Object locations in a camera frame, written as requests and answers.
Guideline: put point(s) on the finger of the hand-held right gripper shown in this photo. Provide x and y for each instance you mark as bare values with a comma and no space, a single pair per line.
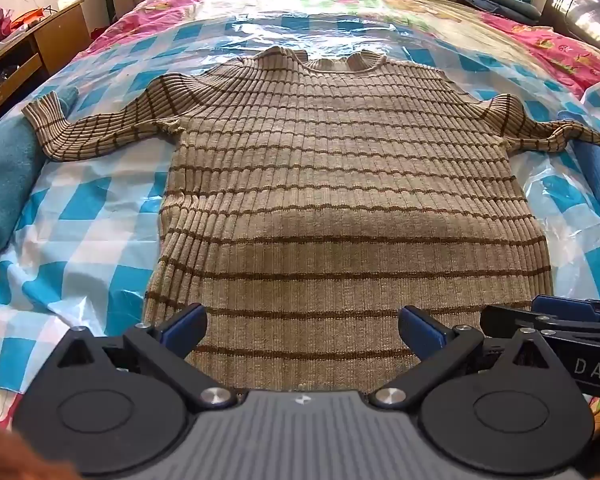
560,305
520,321

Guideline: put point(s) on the beige brown striped ribbed sweater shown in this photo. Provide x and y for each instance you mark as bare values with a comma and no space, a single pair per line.
330,185

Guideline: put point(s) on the blue white checkered plastic sheet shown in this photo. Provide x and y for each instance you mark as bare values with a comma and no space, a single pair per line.
80,210

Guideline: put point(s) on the wooden desk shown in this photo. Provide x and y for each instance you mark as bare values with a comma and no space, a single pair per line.
55,30

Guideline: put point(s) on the pink floral bed sheet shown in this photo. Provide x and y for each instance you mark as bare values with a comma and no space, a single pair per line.
180,5

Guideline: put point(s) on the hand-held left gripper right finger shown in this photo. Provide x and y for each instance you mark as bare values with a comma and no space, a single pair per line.
420,330

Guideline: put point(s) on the pile of folded blue clothes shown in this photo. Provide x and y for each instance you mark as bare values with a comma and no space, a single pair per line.
500,5

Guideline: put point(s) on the teal towel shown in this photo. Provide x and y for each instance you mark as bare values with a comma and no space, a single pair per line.
5,175

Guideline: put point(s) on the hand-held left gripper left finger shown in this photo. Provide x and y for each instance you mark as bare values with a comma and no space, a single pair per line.
185,330

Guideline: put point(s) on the pink plastic bag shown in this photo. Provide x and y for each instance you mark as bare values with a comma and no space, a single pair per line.
1,20

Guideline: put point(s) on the orange plastic bag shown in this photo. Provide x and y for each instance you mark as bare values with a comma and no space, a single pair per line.
27,17

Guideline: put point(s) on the person's left forearm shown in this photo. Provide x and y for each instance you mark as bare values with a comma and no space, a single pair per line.
15,450

